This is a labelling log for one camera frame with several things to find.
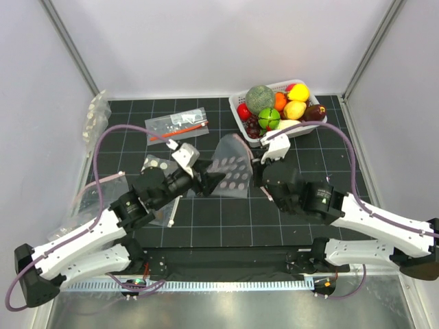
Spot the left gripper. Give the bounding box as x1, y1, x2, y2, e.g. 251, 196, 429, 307
152, 158, 226, 210

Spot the pink zipper dotted bag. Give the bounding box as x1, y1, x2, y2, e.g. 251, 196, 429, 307
187, 133, 255, 199

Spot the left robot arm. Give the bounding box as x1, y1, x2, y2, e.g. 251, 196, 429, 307
13, 159, 226, 308

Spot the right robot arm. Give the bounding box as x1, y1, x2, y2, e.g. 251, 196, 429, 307
251, 159, 438, 281

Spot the red zipper clear bag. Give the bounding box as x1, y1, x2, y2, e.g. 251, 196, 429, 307
145, 107, 209, 141

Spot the white zipper dotted bag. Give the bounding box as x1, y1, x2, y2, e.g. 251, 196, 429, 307
141, 154, 181, 228

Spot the purple grapes bunch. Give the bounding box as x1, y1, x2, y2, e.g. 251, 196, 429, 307
244, 116, 261, 139

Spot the black grid cutting mat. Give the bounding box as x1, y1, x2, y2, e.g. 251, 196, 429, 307
98, 98, 362, 247

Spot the bright green round fruit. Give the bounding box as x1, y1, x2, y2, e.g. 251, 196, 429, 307
258, 108, 281, 130

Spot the red tomato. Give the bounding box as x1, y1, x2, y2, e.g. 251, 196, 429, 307
237, 103, 252, 122

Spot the yellow lemon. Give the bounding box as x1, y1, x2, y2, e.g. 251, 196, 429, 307
283, 101, 307, 120

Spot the green netted melon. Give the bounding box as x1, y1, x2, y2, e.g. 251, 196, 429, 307
245, 85, 276, 115

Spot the orange fruit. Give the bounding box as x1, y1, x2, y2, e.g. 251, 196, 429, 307
274, 92, 287, 112

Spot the white plastic basket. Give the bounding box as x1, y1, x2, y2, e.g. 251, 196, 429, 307
228, 79, 329, 149

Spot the dark red apple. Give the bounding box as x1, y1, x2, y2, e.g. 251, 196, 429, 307
302, 104, 327, 121

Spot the yellow red peach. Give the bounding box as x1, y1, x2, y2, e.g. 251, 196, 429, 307
287, 84, 310, 102

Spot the crumpled bags pile left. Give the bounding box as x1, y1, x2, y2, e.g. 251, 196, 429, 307
47, 171, 128, 241

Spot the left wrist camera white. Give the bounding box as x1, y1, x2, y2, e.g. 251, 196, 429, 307
166, 139, 200, 178

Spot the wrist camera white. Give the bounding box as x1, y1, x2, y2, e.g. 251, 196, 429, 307
260, 131, 290, 165
166, 139, 200, 178

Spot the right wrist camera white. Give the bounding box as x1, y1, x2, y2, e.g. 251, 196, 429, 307
260, 131, 290, 165

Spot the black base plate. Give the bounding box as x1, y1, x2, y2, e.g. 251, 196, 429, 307
143, 245, 349, 282

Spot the bag stack at wall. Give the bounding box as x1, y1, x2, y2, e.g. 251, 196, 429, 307
82, 90, 112, 154

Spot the white slotted cable duct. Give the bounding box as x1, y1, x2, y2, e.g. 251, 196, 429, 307
65, 277, 314, 293

